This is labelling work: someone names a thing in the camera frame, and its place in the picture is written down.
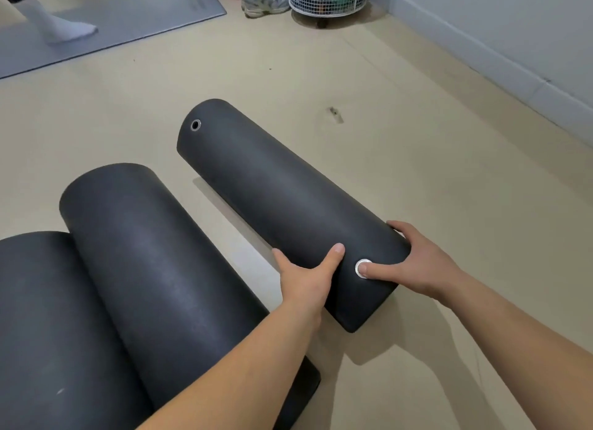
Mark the person's right forearm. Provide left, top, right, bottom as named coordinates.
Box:
left=440, top=272, right=593, bottom=430

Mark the blue-grey yoga mat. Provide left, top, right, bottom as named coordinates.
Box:
left=175, top=98, right=412, bottom=334
left=59, top=162, right=322, bottom=430
left=0, top=231, right=154, bottom=430

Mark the person's left hand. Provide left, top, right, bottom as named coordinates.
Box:
left=272, top=243, right=346, bottom=329

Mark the person's left forearm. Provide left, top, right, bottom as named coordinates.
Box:
left=134, top=302, right=323, bottom=430

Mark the person's right hand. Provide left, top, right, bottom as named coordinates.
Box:
left=355, top=220, right=464, bottom=308

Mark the white wire basket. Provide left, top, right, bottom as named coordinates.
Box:
left=288, top=0, right=369, bottom=29

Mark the grey mat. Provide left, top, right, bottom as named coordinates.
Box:
left=0, top=0, right=228, bottom=79

